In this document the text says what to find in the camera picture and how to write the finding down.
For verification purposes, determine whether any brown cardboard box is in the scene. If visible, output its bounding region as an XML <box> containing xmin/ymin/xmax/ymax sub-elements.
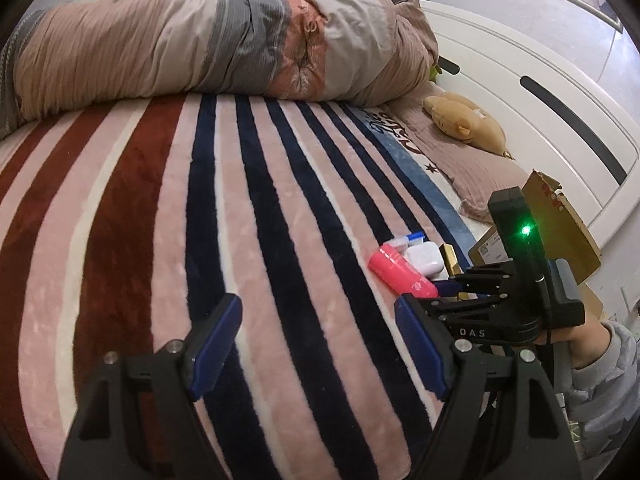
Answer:
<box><xmin>469</xmin><ymin>171</ymin><xmax>601</xmax><ymax>327</ymax></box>

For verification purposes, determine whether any white flat power bank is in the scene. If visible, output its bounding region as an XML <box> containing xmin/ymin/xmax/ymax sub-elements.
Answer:
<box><xmin>430</xmin><ymin>269</ymin><xmax>449</xmax><ymax>281</ymax></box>

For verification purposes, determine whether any right hand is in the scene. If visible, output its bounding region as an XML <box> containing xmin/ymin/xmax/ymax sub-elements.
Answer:
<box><xmin>551</xmin><ymin>312</ymin><xmax>612</xmax><ymax>370</ymax></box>

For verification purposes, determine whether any white earbuds case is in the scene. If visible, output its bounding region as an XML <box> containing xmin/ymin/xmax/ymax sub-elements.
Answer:
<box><xmin>404</xmin><ymin>242</ymin><xmax>445</xmax><ymax>278</ymax></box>

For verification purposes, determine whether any gold rectangular case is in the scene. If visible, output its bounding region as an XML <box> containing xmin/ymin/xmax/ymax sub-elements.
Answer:
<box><xmin>436</xmin><ymin>243</ymin><xmax>462</xmax><ymax>298</ymax></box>

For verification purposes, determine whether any grey patterned sleeve forearm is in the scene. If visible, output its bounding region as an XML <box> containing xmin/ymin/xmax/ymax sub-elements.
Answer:
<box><xmin>553</xmin><ymin>322</ymin><xmax>639</xmax><ymax>478</ymax></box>

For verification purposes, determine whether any blue white contact lens case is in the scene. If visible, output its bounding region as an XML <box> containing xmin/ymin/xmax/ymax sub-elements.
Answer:
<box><xmin>385</xmin><ymin>231</ymin><xmax>425</xmax><ymax>254</ymax></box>

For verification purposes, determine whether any striped fleece blanket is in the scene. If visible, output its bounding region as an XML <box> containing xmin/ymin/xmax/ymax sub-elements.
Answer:
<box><xmin>1</xmin><ymin>94</ymin><xmax>483</xmax><ymax>479</ymax></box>

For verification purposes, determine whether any rolled striped duvet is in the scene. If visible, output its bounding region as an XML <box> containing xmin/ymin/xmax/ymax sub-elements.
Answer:
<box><xmin>1</xmin><ymin>0</ymin><xmax>439</xmax><ymax>136</ymax></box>

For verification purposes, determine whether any pink ribbed pillow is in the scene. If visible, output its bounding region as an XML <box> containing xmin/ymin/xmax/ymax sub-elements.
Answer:
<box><xmin>382</xmin><ymin>96</ymin><xmax>528</xmax><ymax>224</ymax></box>

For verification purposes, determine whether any white bed headboard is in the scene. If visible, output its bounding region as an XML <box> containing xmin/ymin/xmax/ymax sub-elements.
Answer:
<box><xmin>421</xmin><ymin>0</ymin><xmax>639</xmax><ymax>246</ymax></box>

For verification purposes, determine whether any tan plush toy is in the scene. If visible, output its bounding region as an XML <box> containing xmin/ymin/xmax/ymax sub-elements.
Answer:
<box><xmin>423</xmin><ymin>92</ymin><xmax>509</xmax><ymax>157</ymax></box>

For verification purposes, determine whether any pink cylindrical bottle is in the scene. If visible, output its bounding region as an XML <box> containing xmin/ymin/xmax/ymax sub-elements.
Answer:
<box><xmin>368</xmin><ymin>243</ymin><xmax>438</xmax><ymax>299</ymax></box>

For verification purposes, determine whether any green plush toy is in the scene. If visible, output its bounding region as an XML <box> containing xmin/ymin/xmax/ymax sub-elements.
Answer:
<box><xmin>430</xmin><ymin>61</ymin><xmax>442</xmax><ymax>82</ymax></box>

